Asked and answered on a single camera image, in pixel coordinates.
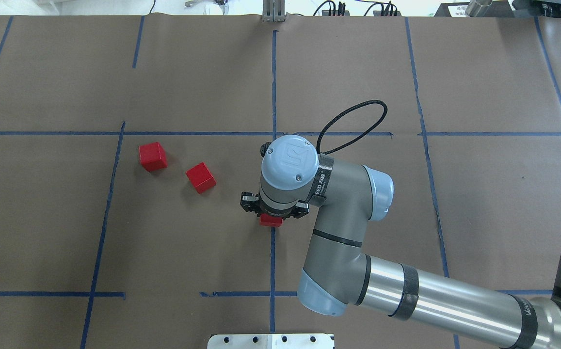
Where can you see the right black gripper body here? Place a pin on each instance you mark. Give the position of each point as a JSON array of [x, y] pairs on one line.
[[249, 202]]

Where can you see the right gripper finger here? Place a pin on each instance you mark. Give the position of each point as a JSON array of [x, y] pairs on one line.
[[301, 209], [250, 202]]

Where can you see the red block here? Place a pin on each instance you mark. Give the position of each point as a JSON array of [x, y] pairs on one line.
[[152, 157], [201, 178], [270, 221]]

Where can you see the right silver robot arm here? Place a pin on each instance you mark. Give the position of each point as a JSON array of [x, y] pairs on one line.
[[337, 273]]

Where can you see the small metal cup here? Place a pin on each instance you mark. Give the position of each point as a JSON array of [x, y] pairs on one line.
[[478, 8]]

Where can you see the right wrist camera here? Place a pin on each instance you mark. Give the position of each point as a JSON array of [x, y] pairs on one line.
[[264, 149]]

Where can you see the aluminium frame post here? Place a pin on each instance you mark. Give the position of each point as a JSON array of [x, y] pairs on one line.
[[273, 11]]

